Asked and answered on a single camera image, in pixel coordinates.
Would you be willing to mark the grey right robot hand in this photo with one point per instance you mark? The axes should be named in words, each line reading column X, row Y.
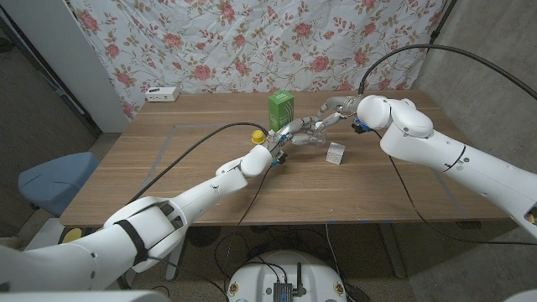
column 342, row 105

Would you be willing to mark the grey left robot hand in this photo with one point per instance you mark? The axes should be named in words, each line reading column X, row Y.
column 291, row 126

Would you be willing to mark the clear white-capped medicine bottle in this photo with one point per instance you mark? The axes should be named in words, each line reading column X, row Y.
column 322, row 140

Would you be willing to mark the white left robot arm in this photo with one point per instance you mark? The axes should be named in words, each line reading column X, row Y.
column 201, row 195

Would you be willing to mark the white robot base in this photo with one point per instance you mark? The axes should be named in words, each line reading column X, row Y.
column 260, row 277

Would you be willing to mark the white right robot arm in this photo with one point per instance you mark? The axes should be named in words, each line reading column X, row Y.
column 419, row 142

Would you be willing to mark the green straw box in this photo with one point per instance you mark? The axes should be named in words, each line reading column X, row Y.
column 281, row 109

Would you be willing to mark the small yellow cap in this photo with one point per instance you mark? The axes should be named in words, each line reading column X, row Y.
column 257, row 137

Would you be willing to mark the white perforated cube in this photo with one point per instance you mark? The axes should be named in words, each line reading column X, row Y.
column 335, row 153

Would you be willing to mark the white power adapter box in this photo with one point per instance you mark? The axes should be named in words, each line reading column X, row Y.
column 161, row 94

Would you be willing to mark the floral backdrop cloth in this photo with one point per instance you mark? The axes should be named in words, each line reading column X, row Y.
column 251, row 42

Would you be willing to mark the black stand pole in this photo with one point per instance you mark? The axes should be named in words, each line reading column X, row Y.
column 440, row 21

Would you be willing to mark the dark round floor fan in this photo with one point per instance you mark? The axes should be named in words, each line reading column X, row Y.
column 204, row 235

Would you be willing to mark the black antenna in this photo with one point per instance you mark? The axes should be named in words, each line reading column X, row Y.
column 299, row 279

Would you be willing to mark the white table leg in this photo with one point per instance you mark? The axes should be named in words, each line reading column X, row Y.
column 392, row 256
column 174, row 270

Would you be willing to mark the grey computer module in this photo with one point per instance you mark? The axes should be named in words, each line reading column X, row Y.
column 283, row 291

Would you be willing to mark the black power brick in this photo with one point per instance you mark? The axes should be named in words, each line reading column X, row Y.
column 356, row 293

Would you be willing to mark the white door panel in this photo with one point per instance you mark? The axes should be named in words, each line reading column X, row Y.
column 63, row 50

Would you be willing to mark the blue padded stool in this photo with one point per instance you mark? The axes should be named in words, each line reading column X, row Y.
column 54, row 180

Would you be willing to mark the white robot torso shell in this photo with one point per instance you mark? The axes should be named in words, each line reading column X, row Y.
column 84, row 298

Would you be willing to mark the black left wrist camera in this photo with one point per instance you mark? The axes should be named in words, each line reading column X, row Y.
column 279, row 159

